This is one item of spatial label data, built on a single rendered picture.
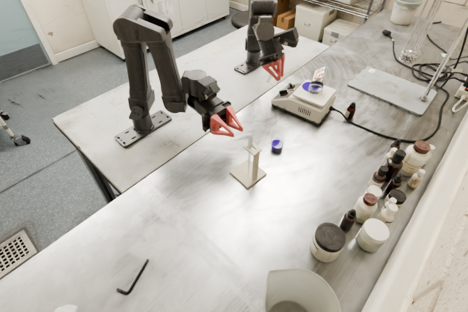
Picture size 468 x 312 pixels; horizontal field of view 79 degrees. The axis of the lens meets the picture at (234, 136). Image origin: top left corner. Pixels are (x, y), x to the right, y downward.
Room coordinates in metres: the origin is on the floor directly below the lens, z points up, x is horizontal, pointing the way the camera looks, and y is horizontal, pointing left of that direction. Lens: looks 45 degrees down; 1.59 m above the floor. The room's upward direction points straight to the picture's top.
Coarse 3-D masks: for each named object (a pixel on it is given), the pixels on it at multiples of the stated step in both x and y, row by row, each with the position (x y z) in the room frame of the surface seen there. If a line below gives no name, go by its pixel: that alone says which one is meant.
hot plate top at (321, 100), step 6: (300, 90) 0.85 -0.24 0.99; (324, 90) 0.85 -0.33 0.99; (330, 90) 0.85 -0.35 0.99; (294, 96) 0.82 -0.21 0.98; (300, 96) 0.81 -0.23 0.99; (306, 96) 0.81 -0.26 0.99; (312, 96) 0.81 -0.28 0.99; (318, 96) 0.81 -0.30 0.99; (324, 96) 0.81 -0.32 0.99; (330, 96) 0.81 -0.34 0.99; (312, 102) 0.78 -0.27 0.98; (318, 102) 0.77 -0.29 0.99; (324, 102) 0.77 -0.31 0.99
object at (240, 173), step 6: (252, 150) 0.52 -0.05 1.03; (258, 150) 0.52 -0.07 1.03; (258, 156) 0.51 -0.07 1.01; (246, 162) 0.57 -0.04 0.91; (252, 162) 0.57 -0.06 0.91; (258, 162) 0.51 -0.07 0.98; (234, 168) 0.55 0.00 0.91; (240, 168) 0.55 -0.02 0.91; (246, 168) 0.55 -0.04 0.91; (252, 168) 0.55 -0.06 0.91; (258, 168) 0.55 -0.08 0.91; (234, 174) 0.53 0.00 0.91; (240, 174) 0.53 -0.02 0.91; (246, 174) 0.53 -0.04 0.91; (252, 174) 0.51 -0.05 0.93; (258, 174) 0.53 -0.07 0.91; (264, 174) 0.53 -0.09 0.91; (240, 180) 0.50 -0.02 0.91; (246, 180) 0.50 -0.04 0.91; (252, 180) 0.50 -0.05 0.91; (258, 180) 0.51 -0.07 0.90; (246, 186) 0.48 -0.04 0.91
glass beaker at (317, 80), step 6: (312, 72) 0.85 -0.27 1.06; (318, 72) 0.86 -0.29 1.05; (324, 72) 0.85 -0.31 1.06; (312, 78) 0.83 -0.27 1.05; (318, 78) 0.86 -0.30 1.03; (324, 78) 0.84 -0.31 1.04; (312, 84) 0.82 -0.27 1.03; (318, 84) 0.81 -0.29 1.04; (324, 84) 0.82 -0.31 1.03; (312, 90) 0.82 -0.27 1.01; (318, 90) 0.81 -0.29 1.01
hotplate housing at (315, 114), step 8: (272, 104) 0.86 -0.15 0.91; (280, 104) 0.84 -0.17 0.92; (288, 104) 0.82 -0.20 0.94; (296, 104) 0.81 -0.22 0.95; (304, 104) 0.79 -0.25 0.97; (312, 104) 0.78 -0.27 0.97; (328, 104) 0.79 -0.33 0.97; (288, 112) 0.82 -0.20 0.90; (296, 112) 0.80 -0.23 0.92; (304, 112) 0.78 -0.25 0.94; (312, 112) 0.77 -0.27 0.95; (320, 112) 0.75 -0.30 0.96; (312, 120) 0.76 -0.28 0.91; (320, 120) 0.76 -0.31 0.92
